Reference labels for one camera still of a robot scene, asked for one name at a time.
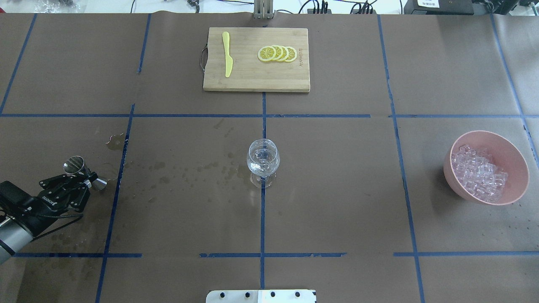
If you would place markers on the lemon slice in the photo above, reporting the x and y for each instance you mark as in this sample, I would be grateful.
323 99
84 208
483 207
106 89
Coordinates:
277 53

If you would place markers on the aluminium frame post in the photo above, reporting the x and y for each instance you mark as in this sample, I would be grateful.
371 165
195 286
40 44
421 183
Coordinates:
263 9

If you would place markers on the steel jigger cup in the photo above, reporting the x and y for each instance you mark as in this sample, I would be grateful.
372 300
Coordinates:
76 166

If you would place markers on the pink bowl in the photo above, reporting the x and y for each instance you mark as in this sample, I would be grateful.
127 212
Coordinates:
505 155

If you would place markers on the yellow plastic knife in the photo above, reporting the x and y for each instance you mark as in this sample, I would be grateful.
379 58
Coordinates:
227 56

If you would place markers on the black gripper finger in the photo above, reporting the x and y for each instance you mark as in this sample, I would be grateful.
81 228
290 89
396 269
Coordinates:
76 198
70 181

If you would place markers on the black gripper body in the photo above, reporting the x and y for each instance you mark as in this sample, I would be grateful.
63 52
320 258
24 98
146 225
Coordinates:
37 207

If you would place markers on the clear ice cubes pile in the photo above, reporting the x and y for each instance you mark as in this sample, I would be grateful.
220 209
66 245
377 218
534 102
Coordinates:
476 172

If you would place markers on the bamboo cutting board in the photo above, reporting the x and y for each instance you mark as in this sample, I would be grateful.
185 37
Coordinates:
249 74

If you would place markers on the clear wine glass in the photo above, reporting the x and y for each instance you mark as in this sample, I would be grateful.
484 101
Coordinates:
263 160

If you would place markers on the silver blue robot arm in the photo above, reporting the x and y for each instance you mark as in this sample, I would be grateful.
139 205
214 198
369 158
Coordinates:
14 237

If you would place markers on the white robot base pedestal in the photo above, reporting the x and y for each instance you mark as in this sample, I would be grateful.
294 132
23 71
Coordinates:
262 296

